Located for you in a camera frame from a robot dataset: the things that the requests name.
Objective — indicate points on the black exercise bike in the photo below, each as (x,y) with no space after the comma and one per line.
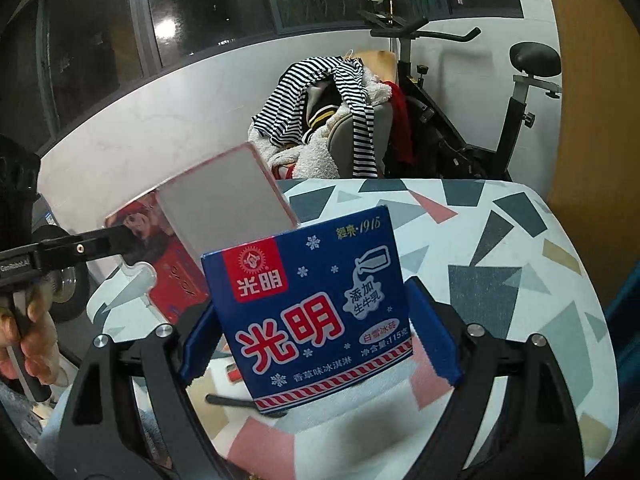
(477,66)

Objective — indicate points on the blue ice cream carton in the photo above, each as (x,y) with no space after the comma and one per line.
(312,311)

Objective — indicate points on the left hand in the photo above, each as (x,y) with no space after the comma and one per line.
(39,343)

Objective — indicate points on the dark window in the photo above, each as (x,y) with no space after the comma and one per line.
(87,52)

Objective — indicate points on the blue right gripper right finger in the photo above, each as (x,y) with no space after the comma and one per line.
(439,345)

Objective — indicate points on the striped shirt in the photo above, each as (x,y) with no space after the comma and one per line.
(319,121)

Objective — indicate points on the wooden door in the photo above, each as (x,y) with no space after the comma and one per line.
(595,189)

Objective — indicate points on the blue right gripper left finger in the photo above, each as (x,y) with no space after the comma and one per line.
(199,333)

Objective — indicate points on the black plastic spoon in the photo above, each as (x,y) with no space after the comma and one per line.
(214,399)

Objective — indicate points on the chair piled with clothes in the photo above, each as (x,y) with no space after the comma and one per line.
(394,146)

